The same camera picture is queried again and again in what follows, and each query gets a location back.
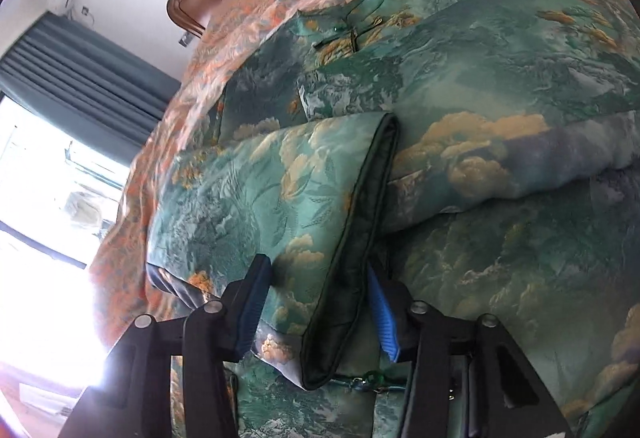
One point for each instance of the orange paisley bedspread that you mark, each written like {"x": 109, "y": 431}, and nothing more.
{"x": 120, "y": 270}

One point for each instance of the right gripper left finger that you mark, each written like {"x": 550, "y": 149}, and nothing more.
{"x": 133, "y": 398}

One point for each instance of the green patterned padded jacket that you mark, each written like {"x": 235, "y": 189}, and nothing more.
{"x": 484, "y": 152}

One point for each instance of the blue-grey curtain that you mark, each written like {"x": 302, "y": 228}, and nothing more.
{"x": 87, "y": 86}

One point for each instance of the wall socket by headboard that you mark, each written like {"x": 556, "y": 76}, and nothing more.
{"x": 185, "y": 39}

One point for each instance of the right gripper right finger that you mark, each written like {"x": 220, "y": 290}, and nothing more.
{"x": 469, "y": 378}

